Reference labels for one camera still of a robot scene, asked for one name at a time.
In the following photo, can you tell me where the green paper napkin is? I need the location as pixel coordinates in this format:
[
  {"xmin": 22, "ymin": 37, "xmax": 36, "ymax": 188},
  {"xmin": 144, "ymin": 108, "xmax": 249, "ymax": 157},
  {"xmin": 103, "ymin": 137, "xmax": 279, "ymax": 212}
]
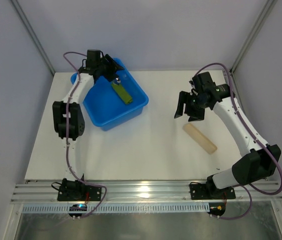
[{"xmin": 111, "ymin": 83, "xmax": 133, "ymax": 105}]

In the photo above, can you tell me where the blue plastic bin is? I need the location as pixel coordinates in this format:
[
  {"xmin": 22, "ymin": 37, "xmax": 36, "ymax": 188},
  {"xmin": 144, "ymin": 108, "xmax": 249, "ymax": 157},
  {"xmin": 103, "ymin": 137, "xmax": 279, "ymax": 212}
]
[{"xmin": 81, "ymin": 58, "xmax": 149, "ymax": 131}]

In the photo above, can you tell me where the beige cutlery tray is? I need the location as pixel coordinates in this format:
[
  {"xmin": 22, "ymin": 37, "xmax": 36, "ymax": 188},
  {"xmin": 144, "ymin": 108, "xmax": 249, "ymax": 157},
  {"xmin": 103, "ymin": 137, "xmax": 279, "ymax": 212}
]
[{"xmin": 182, "ymin": 123, "xmax": 218, "ymax": 155}]

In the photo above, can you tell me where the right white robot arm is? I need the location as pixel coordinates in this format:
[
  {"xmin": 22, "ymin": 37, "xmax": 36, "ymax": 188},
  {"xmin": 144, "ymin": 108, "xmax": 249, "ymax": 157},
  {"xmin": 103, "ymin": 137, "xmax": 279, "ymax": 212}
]
[{"xmin": 174, "ymin": 72, "xmax": 281, "ymax": 198}]

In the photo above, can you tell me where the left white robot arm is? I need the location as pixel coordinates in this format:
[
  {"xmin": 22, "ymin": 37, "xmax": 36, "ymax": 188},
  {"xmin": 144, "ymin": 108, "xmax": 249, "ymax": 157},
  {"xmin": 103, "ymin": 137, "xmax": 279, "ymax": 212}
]
[{"xmin": 52, "ymin": 49, "xmax": 124, "ymax": 184}]

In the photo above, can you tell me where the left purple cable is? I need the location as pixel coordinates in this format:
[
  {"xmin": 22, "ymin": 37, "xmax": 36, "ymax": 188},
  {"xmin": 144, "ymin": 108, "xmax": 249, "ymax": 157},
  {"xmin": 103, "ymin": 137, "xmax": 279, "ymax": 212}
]
[{"xmin": 62, "ymin": 51, "xmax": 107, "ymax": 218}]

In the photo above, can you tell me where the right aluminium side rail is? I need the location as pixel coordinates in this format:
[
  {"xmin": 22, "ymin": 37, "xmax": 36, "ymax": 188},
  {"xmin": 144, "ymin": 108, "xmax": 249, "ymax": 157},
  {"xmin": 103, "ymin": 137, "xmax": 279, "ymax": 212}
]
[{"xmin": 222, "ymin": 70, "xmax": 268, "ymax": 181}]

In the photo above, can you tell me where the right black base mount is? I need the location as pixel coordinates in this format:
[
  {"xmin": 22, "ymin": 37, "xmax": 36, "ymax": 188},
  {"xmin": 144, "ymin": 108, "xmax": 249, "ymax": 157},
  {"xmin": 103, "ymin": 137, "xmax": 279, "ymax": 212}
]
[{"xmin": 189, "ymin": 182, "xmax": 236, "ymax": 200}]

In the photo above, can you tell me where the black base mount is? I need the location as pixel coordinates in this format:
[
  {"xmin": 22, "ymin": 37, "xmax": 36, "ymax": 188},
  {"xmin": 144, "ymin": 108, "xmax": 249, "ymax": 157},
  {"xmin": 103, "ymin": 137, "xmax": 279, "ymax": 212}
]
[
  {"xmin": 189, "ymin": 182, "xmax": 236, "ymax": 200},
  {"xmin": 51, "ymin": 178, "xmax": 102, "ymax": 202}
]

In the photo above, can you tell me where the left aluminium frame post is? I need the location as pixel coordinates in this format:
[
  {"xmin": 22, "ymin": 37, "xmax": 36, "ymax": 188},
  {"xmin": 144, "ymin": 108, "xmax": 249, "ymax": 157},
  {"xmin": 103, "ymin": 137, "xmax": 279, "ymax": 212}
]
[{"xmin": 9, "ymin": 0, "xmax": 56, "ymax": 76}]

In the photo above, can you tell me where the aluminium frame post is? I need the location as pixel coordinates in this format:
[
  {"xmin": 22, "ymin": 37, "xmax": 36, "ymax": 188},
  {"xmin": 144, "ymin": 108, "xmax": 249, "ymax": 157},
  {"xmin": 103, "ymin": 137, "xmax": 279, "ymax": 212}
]
[
  {"xmin": 9, "ymin": 0, "xmax": 56, "ymax": 76},
  {"xmin": 230, "ymin": 0, "xmax": 278, "ymax": 74}
]

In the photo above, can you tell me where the right aluminium frame post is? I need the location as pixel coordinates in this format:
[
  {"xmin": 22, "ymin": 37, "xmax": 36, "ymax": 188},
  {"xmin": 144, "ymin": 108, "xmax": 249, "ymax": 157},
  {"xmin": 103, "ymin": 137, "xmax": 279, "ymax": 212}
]
[{"xmin": 230, "ymin": 0, "xmax": 278, "ymax": 74}]

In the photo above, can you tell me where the white slotted cable duct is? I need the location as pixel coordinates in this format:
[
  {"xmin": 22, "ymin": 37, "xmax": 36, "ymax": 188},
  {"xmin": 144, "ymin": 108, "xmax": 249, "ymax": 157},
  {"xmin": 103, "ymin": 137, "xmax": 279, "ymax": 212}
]
[{"xmin": 21, "ymin": 202, "xmax": 210, "ymax": 214}]

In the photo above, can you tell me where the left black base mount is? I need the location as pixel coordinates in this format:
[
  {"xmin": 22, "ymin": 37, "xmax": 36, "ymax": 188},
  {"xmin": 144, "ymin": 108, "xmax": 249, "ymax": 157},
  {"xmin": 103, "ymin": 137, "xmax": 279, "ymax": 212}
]
[{"xmin": 51, "ymin": 178, "xmax": 102, "ymax": 202}]

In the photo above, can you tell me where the aluminium front rail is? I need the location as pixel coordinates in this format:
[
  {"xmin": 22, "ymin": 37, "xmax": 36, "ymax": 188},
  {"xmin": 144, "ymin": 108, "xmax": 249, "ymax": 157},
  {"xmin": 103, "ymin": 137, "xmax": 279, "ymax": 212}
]
[{"xmin": 10, "ymin": 180, "xmax": 282, "ymax": 204}]

